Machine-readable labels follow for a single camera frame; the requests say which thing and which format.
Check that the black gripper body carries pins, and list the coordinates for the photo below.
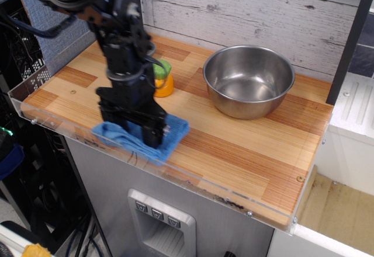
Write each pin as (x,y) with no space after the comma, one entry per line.
(133,100)

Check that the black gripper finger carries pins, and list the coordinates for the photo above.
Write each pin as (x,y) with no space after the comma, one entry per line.
(152,135)
(115,118)

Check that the blue cloth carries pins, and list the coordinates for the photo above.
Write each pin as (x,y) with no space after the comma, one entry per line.
(114,135)

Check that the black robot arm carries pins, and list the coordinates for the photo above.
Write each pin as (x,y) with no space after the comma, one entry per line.
(118,27)

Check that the orange toy carrot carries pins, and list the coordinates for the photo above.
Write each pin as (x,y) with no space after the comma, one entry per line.
(164,81)

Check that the blue grey toy scoop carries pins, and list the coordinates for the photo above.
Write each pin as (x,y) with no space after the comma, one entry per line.
(151,49)

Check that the blue fabric panel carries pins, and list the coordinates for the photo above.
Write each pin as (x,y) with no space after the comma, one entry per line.
(71,42)

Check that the black crate rack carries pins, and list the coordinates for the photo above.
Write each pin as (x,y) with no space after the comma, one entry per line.
(42,189)

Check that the silver dispenser panel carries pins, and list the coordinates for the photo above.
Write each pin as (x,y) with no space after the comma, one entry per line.
(161,229)

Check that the steel bowl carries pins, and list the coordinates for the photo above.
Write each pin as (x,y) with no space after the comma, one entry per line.
(248,82)

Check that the grey toy fridge cabinet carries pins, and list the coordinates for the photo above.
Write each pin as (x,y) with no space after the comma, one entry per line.
(107,178)

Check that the yellow object bottom left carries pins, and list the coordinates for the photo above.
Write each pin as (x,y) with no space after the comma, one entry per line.
(35,250)

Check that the white toy sink unit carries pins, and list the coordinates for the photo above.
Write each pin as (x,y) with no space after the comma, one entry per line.
(335,216)

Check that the clear acrylic guard rail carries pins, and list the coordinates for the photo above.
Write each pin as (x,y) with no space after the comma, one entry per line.
(262,166)

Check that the dark right post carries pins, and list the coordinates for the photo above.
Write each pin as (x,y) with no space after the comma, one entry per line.
(347,55)

